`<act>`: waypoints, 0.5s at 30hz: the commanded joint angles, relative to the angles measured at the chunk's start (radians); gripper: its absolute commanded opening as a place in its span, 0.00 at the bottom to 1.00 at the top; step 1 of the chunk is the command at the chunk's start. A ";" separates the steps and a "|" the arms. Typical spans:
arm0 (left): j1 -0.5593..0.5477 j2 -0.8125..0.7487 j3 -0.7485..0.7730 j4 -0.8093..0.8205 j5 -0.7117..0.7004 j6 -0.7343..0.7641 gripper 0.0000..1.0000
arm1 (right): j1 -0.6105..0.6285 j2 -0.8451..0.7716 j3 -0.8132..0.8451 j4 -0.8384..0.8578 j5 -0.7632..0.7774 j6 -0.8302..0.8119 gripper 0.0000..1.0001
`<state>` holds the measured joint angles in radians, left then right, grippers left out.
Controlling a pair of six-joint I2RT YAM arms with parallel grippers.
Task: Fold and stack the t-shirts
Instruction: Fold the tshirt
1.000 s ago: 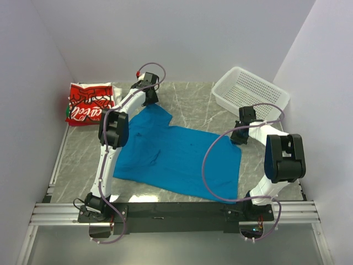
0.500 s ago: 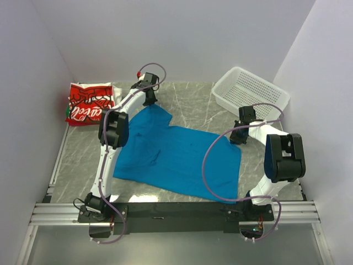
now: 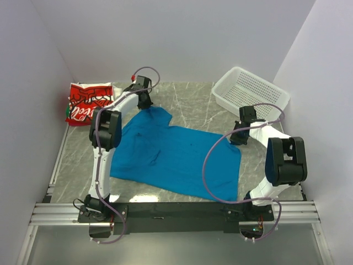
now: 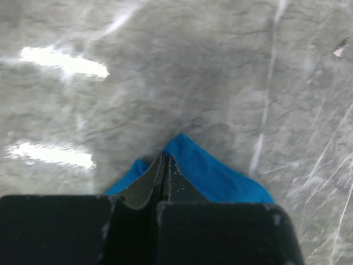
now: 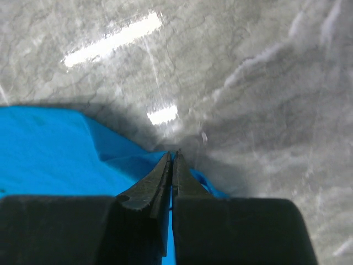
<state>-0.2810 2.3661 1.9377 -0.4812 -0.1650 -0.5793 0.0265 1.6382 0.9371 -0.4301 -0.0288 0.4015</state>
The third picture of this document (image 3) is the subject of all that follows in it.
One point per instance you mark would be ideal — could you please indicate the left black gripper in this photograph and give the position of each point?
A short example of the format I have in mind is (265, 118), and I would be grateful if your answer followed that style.
(148, 104)

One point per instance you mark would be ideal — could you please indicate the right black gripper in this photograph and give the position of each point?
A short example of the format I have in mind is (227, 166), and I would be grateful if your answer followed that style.
(234, 139)

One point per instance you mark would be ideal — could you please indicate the blue t shirt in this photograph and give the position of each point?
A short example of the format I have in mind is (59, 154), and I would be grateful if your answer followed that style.
(177, 159)

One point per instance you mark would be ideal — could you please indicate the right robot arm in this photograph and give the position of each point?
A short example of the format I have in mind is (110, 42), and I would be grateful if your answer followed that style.
(285, 163)

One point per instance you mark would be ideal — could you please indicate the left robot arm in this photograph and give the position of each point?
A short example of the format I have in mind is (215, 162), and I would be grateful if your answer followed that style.
(105, 135)

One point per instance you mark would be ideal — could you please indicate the white plastic basket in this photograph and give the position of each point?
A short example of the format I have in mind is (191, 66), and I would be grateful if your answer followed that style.
(239, 87)

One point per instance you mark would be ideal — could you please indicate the folded red Coca-Cola shirt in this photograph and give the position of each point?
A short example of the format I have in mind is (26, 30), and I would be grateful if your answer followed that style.
(84, 98)

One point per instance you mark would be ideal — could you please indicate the black base bar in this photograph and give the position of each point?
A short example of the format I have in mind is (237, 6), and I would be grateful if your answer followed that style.
(190, 217)

